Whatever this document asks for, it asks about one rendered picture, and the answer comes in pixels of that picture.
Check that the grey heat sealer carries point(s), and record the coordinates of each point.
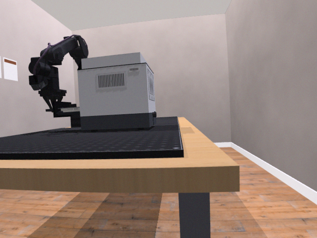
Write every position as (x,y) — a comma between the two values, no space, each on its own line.
(115,92)

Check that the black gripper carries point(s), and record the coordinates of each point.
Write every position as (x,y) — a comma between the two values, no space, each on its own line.
(52,95)

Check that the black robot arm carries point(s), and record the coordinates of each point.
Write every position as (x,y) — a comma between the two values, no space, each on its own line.
(46,73)

